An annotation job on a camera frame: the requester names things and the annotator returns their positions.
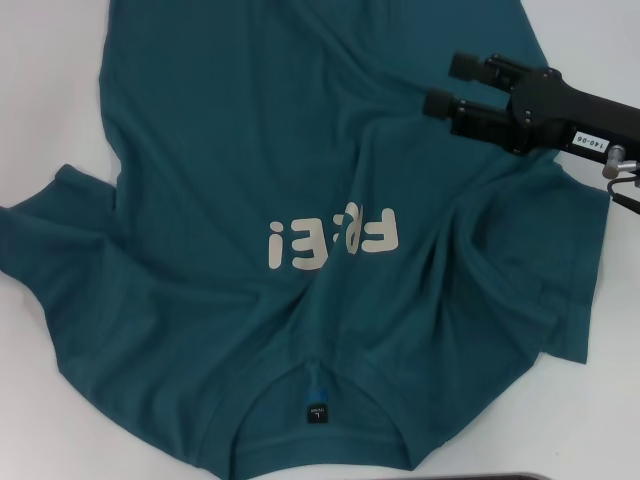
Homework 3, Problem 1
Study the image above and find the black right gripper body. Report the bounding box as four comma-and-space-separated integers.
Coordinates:
503, 67, 640, 165

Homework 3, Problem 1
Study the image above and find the teal blue t-shirt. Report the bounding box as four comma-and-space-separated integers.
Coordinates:
0, 0, 612, 474

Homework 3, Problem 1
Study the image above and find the right gripper cable with plug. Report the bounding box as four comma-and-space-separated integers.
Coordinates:
601, 144, 640, 216

